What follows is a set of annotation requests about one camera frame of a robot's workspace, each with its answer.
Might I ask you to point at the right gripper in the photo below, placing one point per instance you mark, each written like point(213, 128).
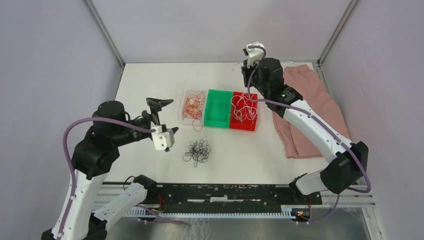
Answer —
point(246, 71)

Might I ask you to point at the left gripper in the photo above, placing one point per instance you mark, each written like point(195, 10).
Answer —
point(156, 104)

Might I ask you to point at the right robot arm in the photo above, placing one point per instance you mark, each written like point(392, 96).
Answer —
point(346, 160)

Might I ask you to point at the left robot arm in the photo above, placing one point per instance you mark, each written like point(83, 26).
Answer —
point(91, 146)

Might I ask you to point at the clear plastic bin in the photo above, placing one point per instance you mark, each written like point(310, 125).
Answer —
point(192, 108)

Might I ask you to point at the red plastic bin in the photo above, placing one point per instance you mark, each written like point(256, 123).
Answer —
point(244, 112)

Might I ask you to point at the green plastic bin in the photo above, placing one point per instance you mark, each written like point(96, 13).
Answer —
point(218, 107)

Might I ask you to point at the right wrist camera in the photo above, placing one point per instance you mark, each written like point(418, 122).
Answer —
point(254, 51)

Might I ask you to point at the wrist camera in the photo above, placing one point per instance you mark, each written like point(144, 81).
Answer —
point(254, 51)
point(161, 138)

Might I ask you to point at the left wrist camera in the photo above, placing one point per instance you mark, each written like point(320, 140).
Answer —
point(161, 138)

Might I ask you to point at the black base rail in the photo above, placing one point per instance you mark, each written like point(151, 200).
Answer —
point(178, 198)

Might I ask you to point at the white toothed cable duct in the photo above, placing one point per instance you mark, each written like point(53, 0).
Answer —
point(285, 213)

